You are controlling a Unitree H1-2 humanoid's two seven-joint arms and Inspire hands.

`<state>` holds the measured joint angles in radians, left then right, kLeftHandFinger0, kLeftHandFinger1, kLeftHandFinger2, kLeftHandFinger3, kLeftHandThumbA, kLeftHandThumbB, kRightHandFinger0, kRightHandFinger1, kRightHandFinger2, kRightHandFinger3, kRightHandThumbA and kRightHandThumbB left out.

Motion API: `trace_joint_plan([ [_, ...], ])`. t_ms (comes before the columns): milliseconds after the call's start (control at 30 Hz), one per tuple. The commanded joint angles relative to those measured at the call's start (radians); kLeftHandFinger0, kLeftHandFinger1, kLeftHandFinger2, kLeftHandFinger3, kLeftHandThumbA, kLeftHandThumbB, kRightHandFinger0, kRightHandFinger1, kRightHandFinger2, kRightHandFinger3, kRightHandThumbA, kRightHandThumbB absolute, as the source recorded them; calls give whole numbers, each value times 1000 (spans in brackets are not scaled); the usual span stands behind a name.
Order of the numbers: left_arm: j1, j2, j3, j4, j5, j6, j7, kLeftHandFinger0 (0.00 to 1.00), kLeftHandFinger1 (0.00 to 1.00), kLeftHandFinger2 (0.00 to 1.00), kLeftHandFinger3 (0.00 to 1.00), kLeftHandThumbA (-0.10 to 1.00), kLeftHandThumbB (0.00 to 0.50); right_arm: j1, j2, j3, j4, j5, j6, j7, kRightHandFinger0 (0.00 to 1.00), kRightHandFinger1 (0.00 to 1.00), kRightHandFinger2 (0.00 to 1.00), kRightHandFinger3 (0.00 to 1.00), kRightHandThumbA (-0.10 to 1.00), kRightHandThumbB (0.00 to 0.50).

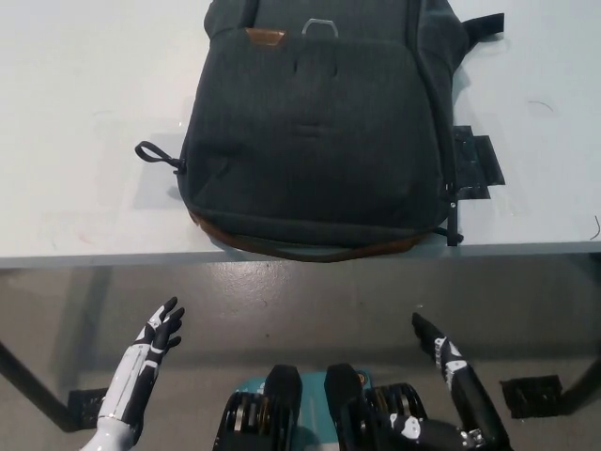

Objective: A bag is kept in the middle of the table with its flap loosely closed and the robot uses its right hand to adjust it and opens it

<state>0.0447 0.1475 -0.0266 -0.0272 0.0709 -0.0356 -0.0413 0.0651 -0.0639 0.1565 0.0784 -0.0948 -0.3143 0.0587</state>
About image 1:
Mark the black tape patch on table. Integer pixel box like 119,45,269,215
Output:
452,125,506,199

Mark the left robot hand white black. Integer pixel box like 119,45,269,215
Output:
97,296,186,423

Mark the black table leg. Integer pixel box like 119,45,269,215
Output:
0,336,80,434
560,328,601,417

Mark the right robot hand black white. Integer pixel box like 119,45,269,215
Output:
411,313,513,445

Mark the dark grey backpack brown trim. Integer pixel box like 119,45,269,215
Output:
134,0,506,262

